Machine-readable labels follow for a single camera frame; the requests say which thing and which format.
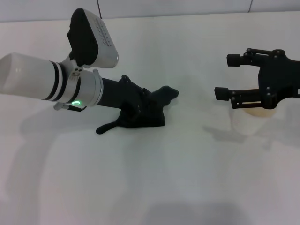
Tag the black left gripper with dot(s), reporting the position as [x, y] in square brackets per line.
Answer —
[119, 93]

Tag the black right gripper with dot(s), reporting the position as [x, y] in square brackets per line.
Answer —
[276, 79]

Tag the dark blue rag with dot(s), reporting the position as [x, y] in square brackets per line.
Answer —
[154, 112]

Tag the white paper cup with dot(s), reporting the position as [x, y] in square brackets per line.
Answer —
[243, 126]

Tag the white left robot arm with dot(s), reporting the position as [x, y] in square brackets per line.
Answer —
[30, 77]

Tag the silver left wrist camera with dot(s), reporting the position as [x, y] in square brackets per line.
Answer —
[86, 39]

